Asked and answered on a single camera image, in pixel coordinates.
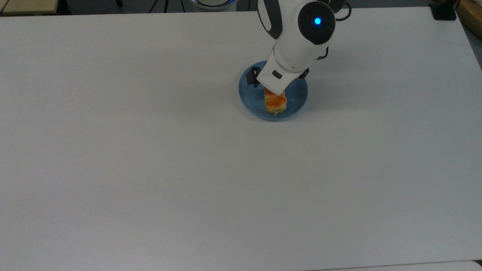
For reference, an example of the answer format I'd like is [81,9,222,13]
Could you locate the blue round plate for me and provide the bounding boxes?
[238,60,309,122]

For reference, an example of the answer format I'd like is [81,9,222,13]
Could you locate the black clamp mount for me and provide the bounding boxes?
[431,0,457,21]

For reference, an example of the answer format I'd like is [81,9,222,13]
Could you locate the white table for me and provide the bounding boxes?
[313,260,482,271]

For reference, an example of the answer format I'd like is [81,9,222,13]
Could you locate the orange glazed bread roll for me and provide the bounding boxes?
[263,87,288,115]

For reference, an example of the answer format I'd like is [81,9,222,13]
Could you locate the black tripod legs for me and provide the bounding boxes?
[149,0,170,14]

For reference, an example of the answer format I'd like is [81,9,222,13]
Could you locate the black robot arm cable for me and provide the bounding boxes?
[333,1,352,21]

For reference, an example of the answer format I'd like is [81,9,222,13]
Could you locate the brown wooden board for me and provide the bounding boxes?
[0,0,60,15]
[456,0,482,38]

